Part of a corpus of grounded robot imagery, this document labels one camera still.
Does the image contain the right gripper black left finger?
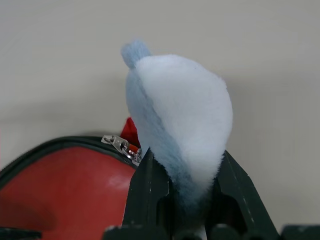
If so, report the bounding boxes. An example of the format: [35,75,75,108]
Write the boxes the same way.
[121,147,174,227]

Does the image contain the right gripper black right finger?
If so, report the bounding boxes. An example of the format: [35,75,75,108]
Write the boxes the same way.
[209,149,279,230]

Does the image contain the light blue plush pendant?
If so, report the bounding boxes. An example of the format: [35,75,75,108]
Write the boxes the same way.
[120,40,235,226]

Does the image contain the black clear paddle case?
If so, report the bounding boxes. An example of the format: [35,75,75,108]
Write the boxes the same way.
[0,117,142,240]

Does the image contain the silver zipper pull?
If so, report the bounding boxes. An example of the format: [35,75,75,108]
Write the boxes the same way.
[100,134,144,167]

